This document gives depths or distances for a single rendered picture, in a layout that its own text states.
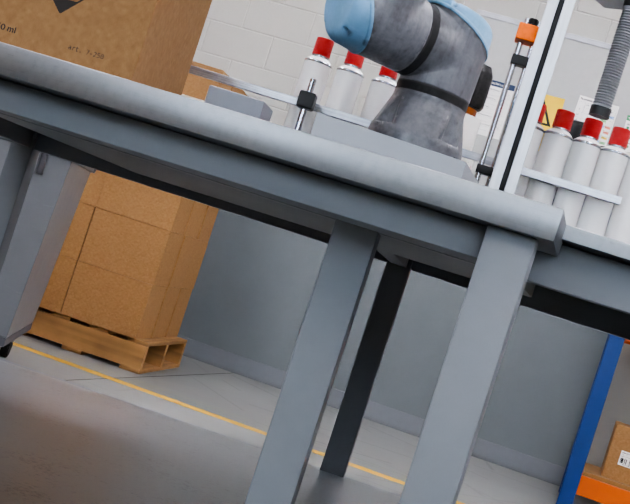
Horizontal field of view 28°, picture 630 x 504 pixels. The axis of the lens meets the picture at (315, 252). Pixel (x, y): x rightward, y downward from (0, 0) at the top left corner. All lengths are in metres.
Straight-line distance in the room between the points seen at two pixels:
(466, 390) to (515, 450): 5.25
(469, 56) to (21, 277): 2.55
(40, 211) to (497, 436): 3.29
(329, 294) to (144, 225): 3.97
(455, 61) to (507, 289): 0.53
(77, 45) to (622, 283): 0.89
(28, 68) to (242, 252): 5.38
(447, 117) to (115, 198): 3.84
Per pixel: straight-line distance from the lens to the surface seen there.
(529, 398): 6.71
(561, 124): 2.28
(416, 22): 1.87
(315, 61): 2.30
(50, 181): 4.19
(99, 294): 5.64
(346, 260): 1.66
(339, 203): 1.54
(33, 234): 4.20
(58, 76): 1.62
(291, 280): 6.89
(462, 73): 1.91
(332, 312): 1.66
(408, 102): 1.90
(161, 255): 5.57
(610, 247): 1.64
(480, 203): 1.47
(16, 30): 2.01
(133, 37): 1.94
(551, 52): 2.16
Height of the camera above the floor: 0.68
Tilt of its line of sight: 1 degrees up
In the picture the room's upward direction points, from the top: 18 degrees clockwise
